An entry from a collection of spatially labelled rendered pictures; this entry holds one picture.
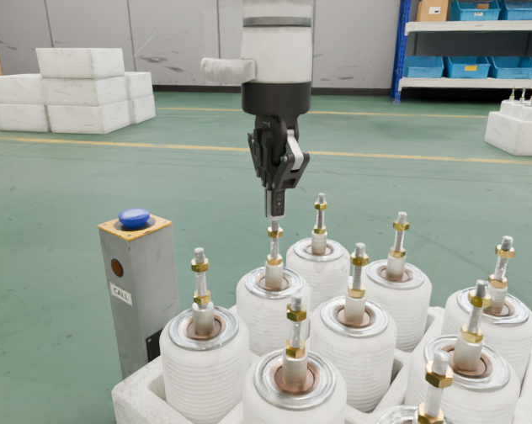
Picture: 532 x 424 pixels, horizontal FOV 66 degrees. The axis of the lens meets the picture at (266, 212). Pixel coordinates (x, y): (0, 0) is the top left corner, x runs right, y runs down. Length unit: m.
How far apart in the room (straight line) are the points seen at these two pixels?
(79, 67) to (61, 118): 0.37
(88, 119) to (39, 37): 3.96
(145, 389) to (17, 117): 3.00
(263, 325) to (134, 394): 0.16
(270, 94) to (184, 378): 0.30
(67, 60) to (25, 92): 0.43
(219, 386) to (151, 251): 0.20
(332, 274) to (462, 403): 0.25
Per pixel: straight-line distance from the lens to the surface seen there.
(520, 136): 2.60
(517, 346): 0.54
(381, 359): 0.48
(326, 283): 0.60
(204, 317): 0.45
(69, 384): 0.83
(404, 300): 0.55
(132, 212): 0.58
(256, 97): 0.43
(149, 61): 6.09
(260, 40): 0.43
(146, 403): 0.50
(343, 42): 5.47
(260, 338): 0.53
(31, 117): 3.33
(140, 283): 0.57
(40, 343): 0.95
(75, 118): 3.12
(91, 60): 2.99
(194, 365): 0.44
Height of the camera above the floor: 0.53
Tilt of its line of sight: 21 degrees down
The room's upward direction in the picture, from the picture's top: straight up
